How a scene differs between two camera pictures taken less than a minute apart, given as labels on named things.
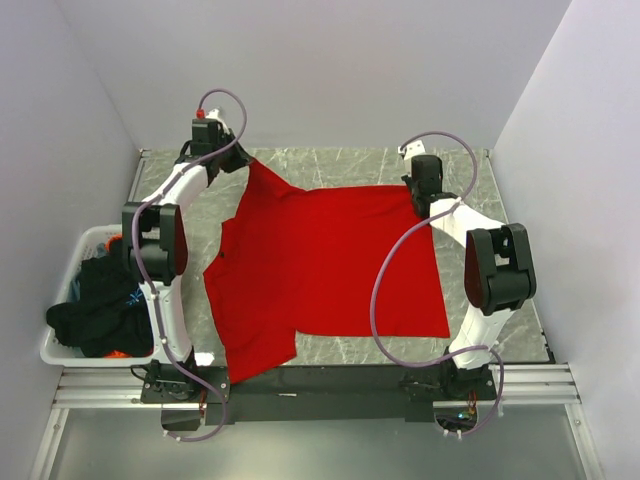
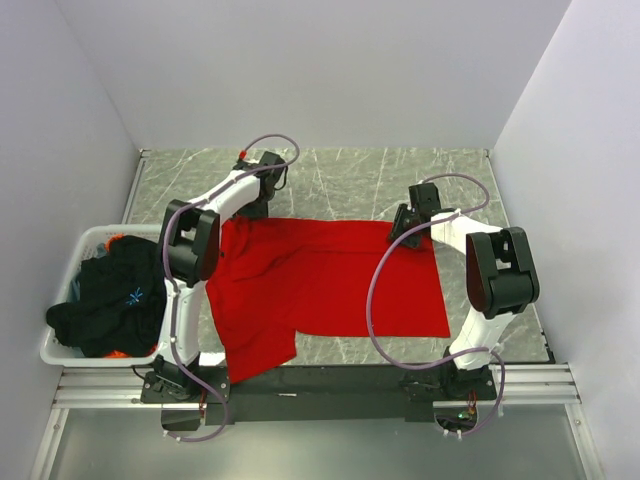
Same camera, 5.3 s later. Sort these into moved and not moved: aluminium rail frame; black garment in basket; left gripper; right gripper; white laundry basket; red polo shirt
Moved: left gripper; right gripper; red polo shirt
Not moved: white laundry basket; aluminium rail frame; black garment in basket
